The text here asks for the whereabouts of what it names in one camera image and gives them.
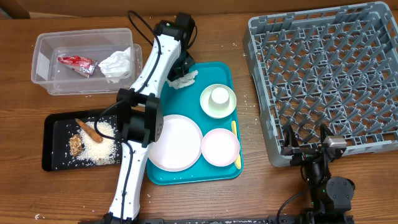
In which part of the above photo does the pale green bowl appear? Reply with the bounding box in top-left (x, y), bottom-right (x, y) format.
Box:
top-left (200, 84), bottom-right (237, 119)

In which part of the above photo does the brown mushroom piece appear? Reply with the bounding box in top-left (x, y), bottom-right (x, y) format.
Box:
top-left (69, 134), bottom-right (83, 157)

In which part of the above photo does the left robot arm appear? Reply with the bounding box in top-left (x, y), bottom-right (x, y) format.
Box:
top-left (100, 12), bottom-right (197, 223)

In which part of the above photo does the white napkin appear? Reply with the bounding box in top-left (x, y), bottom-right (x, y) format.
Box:
top-left (167, 70), bottom-right (198, 90)
top-left (98, 47), bottom-right (131, 83)

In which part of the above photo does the large white plate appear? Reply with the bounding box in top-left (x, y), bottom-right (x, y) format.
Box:
top-left (149, 114), bottom-right (203, 172)

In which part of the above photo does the orange carrot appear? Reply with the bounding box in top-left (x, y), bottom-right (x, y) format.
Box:
top-left (75, 118), bottom-right (103, 143)

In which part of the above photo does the spilled rice pile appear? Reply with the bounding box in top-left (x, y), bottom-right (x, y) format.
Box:
top-left (71, 121), bottom-right (118, 166)

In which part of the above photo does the yellow plastic spoon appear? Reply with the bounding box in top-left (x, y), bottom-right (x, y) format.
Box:
top-left (231, 120), bottom-right (242, 170)

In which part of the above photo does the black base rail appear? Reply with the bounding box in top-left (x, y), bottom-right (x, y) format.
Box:
top-left (78, 215), bottom-right (355, 224)

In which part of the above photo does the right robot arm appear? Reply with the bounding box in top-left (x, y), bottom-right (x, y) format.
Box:
top-left (276, 124), bottom-right (355, 224)

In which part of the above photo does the black tray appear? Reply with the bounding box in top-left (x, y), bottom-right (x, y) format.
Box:
top-left (42, 109), bottom-right (123, 171)

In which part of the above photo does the clear plastic bin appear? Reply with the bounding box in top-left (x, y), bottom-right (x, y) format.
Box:
top-left (31, 28), bottom-right (142, 95)

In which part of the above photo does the teal serving tray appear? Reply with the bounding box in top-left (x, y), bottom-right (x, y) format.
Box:
top-left (147, 62), bottom-right (242, 185)

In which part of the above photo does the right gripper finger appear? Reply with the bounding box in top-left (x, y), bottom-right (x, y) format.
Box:
top-left (320, 124), bottom-right (334, 146)
top-left (283, 124), bottom-right (299, 149)

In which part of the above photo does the white cup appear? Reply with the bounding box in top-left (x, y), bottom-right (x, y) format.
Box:
top-left (210, 87), bottom-right (229, 105)

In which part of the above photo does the red snack wrapper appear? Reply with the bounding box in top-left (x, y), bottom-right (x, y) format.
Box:
top-left (57, 55), bottom-right (97, 78)

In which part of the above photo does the grey dishwasher rack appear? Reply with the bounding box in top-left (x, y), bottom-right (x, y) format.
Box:
top-left (243, 1), bottom-right (397, 167)

